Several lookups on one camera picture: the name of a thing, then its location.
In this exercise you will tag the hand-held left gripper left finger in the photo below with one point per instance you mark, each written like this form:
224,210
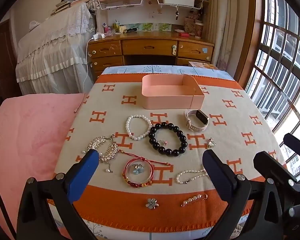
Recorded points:
88,170

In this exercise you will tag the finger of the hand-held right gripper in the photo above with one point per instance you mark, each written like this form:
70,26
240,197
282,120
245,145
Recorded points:
297,143
272,166

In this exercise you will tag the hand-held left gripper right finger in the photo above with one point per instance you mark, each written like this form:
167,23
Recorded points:
215,172

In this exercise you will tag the gold ornate hair comb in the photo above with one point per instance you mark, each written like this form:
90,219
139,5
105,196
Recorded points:
113,148

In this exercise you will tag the gold pearl pin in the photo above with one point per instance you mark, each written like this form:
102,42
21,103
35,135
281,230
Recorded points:
193,200

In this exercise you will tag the blue flower clip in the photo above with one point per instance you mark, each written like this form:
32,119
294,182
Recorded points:
137,169

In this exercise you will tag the white band smartwatch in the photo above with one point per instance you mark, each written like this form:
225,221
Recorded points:
202,116

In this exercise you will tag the clear bangle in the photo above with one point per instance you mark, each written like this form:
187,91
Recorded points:
150,172

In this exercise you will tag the pink box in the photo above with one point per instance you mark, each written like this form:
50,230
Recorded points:
165,100

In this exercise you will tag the orange and beige printed blanket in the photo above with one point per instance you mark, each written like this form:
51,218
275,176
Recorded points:
140,212

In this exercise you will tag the pink bedding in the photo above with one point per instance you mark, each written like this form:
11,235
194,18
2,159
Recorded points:
27,142

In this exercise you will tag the silver flower brooch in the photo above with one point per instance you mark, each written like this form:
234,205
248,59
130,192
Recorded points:
152,203

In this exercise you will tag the grid pane window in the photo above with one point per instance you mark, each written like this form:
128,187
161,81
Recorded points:
277,67

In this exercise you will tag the orange packet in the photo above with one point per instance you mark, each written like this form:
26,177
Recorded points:
205,65

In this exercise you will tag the white lace cover cloth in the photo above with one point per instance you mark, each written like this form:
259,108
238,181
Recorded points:
52,55

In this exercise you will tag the white charger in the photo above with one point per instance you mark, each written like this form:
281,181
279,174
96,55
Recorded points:
98,36

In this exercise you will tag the dark wooden door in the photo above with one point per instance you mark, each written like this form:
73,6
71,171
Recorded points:
2,67

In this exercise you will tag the pale floral curtain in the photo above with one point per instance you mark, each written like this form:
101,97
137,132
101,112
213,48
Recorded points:
222,30

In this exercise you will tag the wooden desk with drawers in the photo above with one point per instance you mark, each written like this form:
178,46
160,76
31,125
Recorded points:
150,47

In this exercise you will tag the small red box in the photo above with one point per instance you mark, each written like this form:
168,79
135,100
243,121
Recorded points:
183,34

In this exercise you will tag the patterned paper cup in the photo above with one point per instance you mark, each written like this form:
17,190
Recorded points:
199,31

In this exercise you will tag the black flashlight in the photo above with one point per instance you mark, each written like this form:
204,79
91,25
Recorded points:
130,30

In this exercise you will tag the floral paper bag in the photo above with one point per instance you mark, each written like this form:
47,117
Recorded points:
189,26

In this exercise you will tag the hanging keys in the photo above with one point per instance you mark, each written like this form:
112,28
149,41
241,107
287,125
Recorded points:
177,13

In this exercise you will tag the stack of books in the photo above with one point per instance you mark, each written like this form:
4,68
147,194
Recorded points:
70,2

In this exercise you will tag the white tray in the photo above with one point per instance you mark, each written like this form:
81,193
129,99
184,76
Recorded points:
178,0

